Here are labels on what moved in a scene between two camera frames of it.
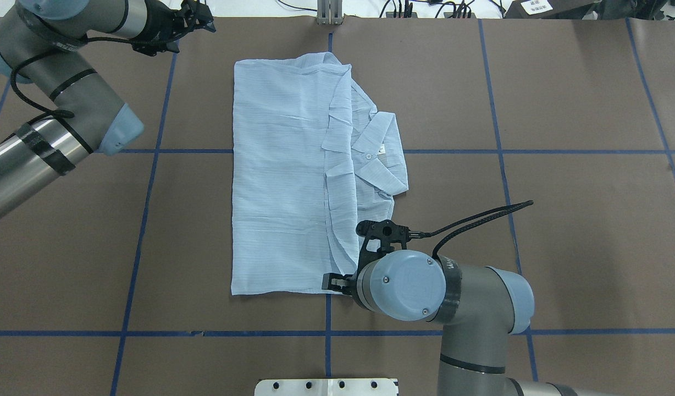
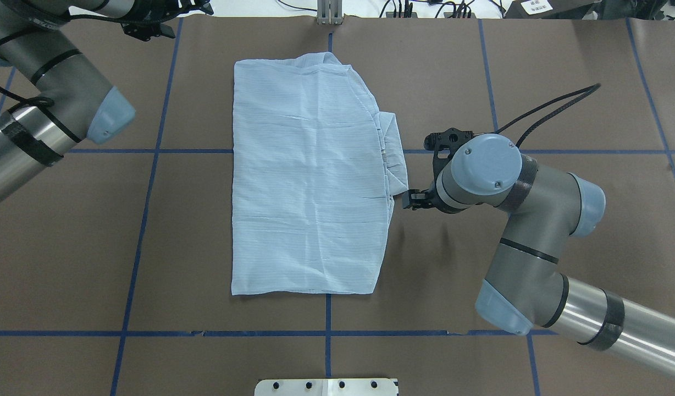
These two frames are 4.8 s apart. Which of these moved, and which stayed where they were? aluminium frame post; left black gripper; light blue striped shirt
Moved: left black gripper
Stayed: light blue striped shirt; aluminium frame post
